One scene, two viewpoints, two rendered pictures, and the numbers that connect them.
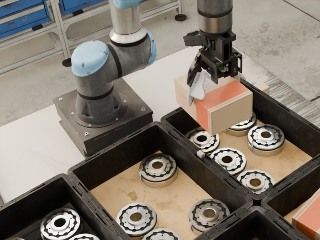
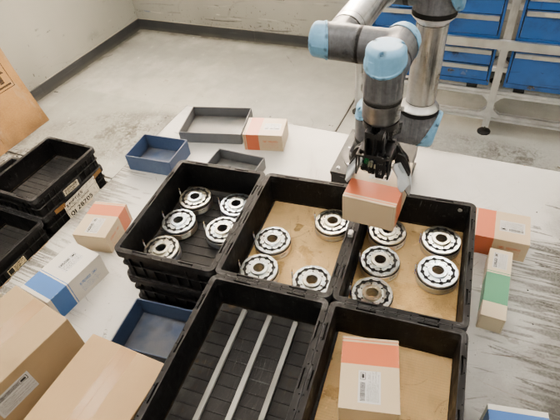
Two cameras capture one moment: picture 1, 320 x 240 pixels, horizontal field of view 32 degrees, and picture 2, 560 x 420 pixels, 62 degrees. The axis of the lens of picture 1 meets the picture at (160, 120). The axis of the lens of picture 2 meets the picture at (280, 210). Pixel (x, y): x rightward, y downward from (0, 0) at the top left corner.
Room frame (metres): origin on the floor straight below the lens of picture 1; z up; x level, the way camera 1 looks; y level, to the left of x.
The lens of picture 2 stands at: (0.40, -0.66, 1.83)
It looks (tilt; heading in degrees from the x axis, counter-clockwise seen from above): 44 degrees down; 55
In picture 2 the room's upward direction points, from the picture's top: 7 degrees counter-clockwise
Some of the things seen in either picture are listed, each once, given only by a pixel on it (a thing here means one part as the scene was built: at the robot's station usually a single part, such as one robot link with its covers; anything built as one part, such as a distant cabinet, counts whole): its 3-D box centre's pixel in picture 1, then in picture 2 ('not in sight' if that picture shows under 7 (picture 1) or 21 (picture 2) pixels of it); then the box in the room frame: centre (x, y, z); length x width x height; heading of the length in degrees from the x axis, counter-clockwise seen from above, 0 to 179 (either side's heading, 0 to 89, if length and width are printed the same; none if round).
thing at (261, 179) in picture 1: (255, 183); (372, 292); (0.95, -0.22, 0.86); 0.05 x 0.05 x 0.01
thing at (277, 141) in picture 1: (265, 136); (437, 271); (1.12, -0.29, 0.86); 0.10 x 0.10 x 0.01
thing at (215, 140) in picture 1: (201, 140); (387, 231); (1.14, -0.11, 0.86); 0.10 x 0.10 x 0.01
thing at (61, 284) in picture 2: not in sight; (67, 279); (0.39, 0.50, 0.75); 0.20 x 0.12 x 0.09; 19
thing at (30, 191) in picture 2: not in sight; (61, 202); (0.55, 1.39, 0.37); 0.40 x 0.30 x 0.45; 26
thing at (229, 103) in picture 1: (212, 97); (377, 191); (1.05, -0.14, 1.08); 0.16 x 0.12 x 0.07; 26
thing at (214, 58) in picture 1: (217, 50); (377, 144); (1.03, -0.15, 1.24); 0.09 x 0.08 x 0.12; 26
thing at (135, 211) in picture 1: (135, 217); (272, 238); (0.89, 0.09, 0.86); 0.05 x 0.05 x 0.01
